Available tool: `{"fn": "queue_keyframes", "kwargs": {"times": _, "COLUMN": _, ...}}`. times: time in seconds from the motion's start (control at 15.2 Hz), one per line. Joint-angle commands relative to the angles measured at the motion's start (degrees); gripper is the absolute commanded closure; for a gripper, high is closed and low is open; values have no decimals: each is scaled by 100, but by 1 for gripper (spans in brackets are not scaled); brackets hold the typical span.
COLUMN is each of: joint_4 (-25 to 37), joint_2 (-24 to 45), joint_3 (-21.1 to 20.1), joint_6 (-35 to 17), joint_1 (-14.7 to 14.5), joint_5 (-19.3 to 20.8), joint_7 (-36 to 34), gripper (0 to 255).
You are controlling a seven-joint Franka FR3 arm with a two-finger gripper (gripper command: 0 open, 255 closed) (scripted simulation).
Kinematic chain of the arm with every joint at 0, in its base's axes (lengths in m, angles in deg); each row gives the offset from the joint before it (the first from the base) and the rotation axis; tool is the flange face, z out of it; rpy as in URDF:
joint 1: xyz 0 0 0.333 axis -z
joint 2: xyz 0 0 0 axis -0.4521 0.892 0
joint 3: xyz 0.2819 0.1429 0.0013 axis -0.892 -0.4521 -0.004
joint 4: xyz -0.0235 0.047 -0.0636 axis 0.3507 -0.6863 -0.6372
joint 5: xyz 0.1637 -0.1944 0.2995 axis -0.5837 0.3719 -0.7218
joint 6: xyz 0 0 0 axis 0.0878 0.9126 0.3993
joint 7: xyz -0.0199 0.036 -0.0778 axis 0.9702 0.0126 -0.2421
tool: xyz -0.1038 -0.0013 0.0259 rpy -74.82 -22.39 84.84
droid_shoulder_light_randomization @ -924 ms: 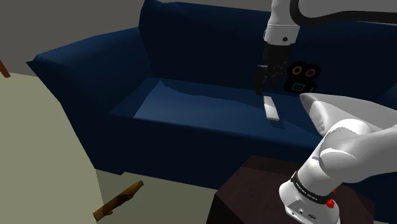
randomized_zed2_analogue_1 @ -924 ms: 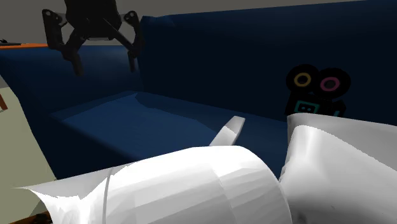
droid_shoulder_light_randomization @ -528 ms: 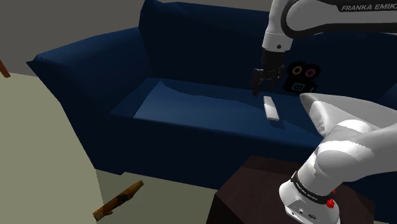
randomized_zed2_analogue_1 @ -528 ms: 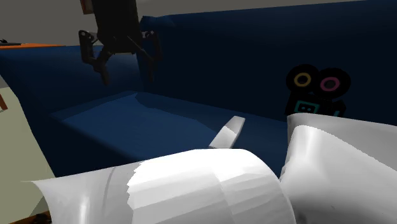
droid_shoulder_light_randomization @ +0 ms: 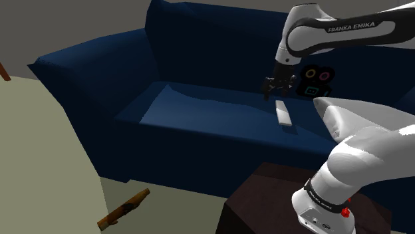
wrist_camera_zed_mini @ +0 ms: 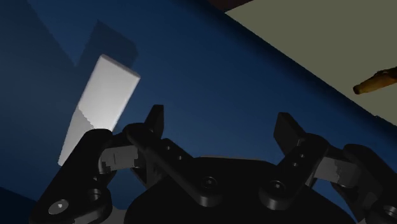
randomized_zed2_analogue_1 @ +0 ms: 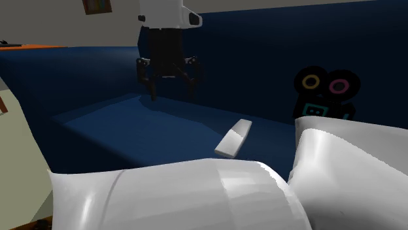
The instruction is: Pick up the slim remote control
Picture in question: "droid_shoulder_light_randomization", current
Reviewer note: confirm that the white remote control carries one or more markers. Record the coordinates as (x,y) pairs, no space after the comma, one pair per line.
(283,113)

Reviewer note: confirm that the brown wooden stick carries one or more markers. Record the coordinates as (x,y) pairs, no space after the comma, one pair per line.
(124,209)

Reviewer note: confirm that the reddish brown wooden furniture leg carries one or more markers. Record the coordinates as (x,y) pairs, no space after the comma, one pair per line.
(4,73)

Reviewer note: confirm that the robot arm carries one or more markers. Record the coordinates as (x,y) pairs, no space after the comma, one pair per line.
(356,149)

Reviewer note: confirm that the dark blue sofa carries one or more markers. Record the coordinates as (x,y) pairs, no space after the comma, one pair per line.
(201,97)

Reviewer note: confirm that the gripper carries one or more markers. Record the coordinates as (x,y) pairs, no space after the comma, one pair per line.
(280,75)

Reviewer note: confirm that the black toy film camera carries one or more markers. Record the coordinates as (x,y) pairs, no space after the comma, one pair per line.
(314,82)

